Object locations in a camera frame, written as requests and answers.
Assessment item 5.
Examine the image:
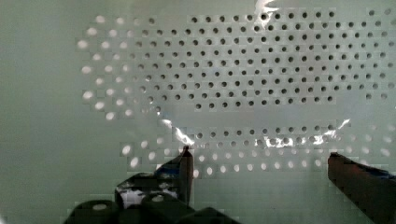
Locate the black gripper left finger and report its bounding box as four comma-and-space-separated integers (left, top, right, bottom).
114, 145, 194, 209

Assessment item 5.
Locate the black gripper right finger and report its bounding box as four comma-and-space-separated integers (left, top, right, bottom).
328, 152, 396, 224

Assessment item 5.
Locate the green perforated strainer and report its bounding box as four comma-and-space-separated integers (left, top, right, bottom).
1, 0, 395, 224

